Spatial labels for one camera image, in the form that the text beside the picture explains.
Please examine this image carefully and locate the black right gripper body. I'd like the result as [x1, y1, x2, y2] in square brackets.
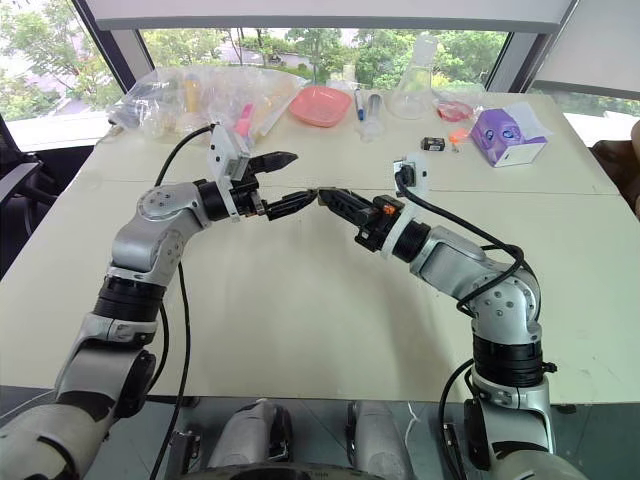
[354, 194, 402, 252]

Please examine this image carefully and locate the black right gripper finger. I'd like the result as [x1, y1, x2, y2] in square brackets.
[318, 187, 375, 215]
[321, 197, 367, 230]

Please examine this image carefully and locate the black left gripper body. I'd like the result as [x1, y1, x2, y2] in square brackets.
[229, 158, 270, 221]

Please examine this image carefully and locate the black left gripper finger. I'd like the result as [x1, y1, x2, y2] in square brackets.
[248, 150, 300, 178]
[264, 189, 318, 223]

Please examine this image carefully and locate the pink item in bag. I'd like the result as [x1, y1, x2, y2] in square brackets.
[236, 103, 255, 137]

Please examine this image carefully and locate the pink plastic tray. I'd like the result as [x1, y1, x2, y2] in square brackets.
[289, 85, 353, 129]

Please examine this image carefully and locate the clear plastic syringe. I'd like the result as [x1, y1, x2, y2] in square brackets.
[355, 92, 387, 142]

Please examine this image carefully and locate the yellow bottle in bag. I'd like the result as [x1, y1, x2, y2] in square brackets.
[183, 71, 202, 114]

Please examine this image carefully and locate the clear plastic bag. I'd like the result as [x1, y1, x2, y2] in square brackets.
[107, 66, 302, 145]

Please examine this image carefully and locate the glass conical flask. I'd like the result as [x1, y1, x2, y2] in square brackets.
[388, 31, 442, 121]

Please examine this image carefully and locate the purple tissue box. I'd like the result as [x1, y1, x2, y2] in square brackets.
[469, 101, 555, 169]

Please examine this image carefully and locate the grey rounded robot leg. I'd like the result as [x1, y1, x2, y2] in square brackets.
[343, 399, 416, 480]
[206, 398, 295, 472]

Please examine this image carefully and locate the black office chair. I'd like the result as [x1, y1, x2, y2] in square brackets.
[0, 113, 59, 281]

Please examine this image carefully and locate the brown chair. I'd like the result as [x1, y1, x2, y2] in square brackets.
[591, 118, 640, 222]

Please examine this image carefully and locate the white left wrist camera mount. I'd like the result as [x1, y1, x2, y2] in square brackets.
[206, 123, 252, 222]

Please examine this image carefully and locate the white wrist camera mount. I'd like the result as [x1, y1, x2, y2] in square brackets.
[380, 152, 430, 260]
[206, 123, 252, 222]

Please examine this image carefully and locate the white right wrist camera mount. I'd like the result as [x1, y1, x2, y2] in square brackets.
[380, 152, 430, 260]

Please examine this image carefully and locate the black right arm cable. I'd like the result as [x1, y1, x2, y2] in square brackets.
[394, 162, 526, 317]
[437, 358, 476, 480]

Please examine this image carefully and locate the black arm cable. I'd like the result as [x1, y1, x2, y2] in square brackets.
[437, 358, 476, 480]
[148, 123, 222, 480]
[394, 162, 526, 317]

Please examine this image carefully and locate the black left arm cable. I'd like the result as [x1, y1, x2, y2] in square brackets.
[148, 123, 222, 480]

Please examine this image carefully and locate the white cable tie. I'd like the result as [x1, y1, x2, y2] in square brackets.
[403, 403, 420, 454]

